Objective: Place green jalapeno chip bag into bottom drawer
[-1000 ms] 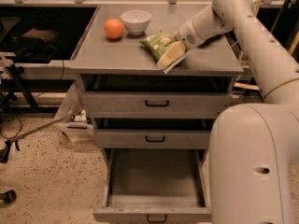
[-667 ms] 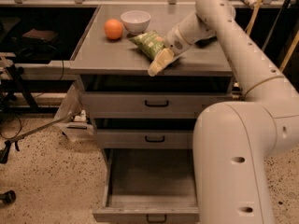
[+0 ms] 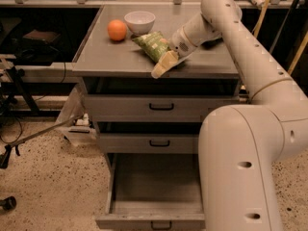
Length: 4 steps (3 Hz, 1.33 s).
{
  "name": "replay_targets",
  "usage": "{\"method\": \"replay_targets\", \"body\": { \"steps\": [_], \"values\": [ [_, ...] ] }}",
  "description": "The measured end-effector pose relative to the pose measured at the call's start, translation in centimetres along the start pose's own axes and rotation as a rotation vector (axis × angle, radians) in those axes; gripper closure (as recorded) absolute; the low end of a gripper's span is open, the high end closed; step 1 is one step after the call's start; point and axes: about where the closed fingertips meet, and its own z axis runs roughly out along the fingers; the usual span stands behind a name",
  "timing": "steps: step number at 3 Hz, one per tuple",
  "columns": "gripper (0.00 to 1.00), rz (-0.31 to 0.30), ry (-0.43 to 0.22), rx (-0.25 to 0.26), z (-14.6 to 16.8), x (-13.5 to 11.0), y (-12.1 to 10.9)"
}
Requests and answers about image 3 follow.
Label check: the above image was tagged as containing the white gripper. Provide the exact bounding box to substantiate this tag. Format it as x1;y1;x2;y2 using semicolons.
151;26;198;79

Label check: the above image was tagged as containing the green jalapeno chip bag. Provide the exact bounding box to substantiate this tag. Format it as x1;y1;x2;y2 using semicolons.
133;31;169;63

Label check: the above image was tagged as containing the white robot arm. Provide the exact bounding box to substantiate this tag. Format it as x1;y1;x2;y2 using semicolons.
152;0;308;231

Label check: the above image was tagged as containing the grey metal drawer cabinet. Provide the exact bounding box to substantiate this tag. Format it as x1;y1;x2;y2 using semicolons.
74;5;240;162

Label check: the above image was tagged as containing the grey middle drawer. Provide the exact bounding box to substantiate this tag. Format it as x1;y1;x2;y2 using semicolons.
98;122;201;154

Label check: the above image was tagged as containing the grey bottom drawer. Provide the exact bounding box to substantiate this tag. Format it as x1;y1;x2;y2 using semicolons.
95;154;205;231

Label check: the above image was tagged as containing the white ceramic bowl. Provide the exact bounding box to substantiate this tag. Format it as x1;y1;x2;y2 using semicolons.
124;11;156;35

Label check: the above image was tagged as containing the orange fruit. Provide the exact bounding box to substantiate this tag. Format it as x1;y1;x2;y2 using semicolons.
107;19;127;41

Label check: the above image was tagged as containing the white power strip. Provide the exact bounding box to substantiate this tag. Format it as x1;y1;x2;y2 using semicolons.
75;114;90;126

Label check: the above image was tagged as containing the black office chair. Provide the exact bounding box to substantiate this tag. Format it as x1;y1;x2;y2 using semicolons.
0;17;39;212

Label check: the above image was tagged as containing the grey tripod leg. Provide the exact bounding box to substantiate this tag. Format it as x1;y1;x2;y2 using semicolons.
0;115;82;169

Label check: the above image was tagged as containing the wooden easel frame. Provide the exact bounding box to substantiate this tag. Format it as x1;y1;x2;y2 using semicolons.
253;0;308;75

